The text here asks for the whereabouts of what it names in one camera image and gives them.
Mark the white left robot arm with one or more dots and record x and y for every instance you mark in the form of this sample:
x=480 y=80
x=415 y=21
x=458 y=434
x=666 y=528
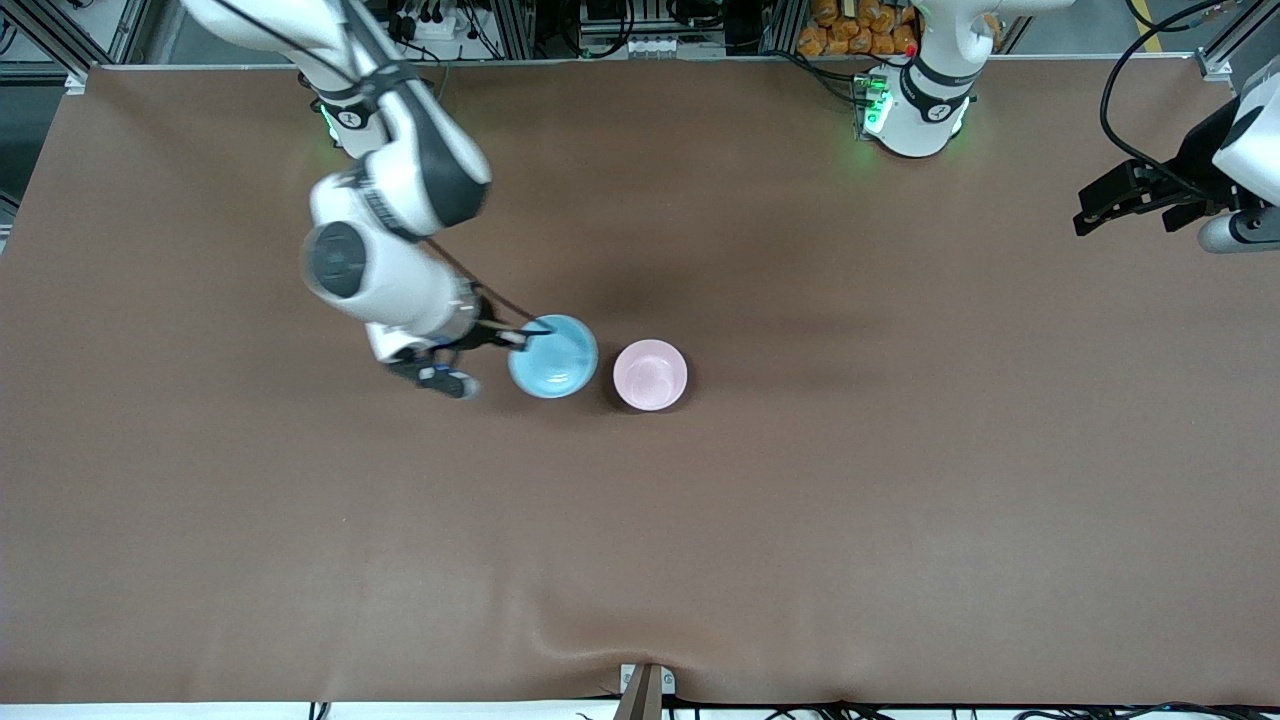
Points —
x=915 y=120

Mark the pink bowl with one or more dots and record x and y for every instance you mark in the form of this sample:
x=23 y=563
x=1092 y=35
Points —
x=650 y=375

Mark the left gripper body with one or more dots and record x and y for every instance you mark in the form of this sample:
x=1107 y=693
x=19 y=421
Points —
x=1192 y=160

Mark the brown table cover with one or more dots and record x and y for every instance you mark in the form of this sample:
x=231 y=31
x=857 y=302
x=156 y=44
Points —
x=640 y=550

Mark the power strip with black plugs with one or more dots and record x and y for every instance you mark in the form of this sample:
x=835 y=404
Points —
x=445 y=28

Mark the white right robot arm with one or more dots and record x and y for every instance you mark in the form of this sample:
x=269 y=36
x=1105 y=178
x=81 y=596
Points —
x=390 y=270

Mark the pile of orange items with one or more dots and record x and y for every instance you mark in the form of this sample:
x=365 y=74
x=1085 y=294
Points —
x=850 y=35

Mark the light blue bowl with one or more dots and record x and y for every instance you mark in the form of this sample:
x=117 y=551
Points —
x=555 y=360

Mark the metal clamp bracket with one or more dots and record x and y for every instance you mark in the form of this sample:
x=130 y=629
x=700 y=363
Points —
x=645 y=695

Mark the aluminium frame profile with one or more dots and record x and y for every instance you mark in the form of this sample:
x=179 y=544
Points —
x=780 y=28
x=128 y=30
x=1218 y=66
x=512 y=30

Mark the white power strip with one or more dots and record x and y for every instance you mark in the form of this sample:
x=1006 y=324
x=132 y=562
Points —
x=660 y=47

